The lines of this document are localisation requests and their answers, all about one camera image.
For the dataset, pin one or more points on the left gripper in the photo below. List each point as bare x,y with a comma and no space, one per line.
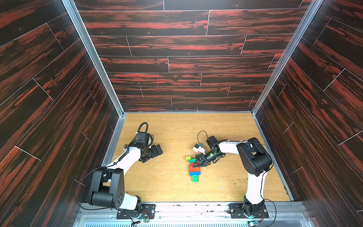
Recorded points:
155,152

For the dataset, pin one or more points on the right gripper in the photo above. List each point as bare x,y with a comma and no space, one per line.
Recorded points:
203,159

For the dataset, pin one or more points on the red lego brick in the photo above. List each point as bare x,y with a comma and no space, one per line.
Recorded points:
194,169

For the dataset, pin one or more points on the green small lego brick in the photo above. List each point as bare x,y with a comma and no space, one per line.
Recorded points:
195,178

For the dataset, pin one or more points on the blue lego brick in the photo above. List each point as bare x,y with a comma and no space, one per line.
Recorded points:
197,173

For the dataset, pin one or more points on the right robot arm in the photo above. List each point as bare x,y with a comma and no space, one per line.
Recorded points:
256,161

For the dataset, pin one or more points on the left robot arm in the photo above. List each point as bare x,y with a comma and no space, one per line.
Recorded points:
107,188

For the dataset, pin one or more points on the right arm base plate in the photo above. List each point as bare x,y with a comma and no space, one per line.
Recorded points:
242,210

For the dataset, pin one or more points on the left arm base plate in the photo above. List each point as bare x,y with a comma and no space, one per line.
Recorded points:
141,211

